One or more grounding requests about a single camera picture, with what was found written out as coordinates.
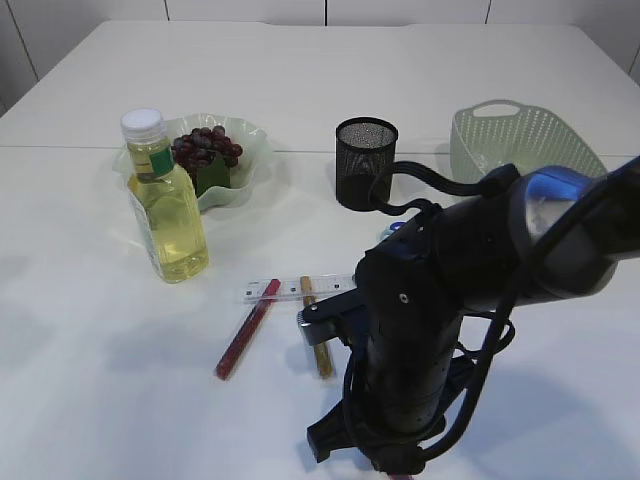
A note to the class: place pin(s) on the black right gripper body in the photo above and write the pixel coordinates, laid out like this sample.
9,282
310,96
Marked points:
395,391

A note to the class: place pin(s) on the pink scissors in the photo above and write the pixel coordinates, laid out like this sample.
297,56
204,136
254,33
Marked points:
400,476

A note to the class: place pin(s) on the black mesh pen holder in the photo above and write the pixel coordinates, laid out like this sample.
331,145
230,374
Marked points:
365,146

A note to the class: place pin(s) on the red grape bunch with leaves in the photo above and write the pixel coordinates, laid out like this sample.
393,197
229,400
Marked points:
208,156

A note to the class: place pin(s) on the green woven plastic basket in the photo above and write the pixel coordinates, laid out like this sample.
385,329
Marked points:
498,132

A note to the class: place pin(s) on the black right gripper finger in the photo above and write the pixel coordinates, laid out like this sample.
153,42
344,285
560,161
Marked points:
335,431

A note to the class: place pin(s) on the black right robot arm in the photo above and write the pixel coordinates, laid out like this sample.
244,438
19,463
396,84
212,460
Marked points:
512,240

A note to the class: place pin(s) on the red glitter pen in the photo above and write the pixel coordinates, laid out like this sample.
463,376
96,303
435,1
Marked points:
247,330

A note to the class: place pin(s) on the pale green wavy glass plate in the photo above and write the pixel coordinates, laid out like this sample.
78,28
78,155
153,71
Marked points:
255,149

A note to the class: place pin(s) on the gold glitter pen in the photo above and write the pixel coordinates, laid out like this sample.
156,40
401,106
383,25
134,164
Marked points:
313,328

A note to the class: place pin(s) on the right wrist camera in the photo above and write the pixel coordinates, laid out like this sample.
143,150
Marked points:
343,316

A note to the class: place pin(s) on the blue scissors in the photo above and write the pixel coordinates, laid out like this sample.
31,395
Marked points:
391,229

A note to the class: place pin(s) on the clear plastic ruler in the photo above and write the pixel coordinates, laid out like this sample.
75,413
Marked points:
296,288

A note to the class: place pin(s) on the yellow tea bottle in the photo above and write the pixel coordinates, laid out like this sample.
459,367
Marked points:
163,199

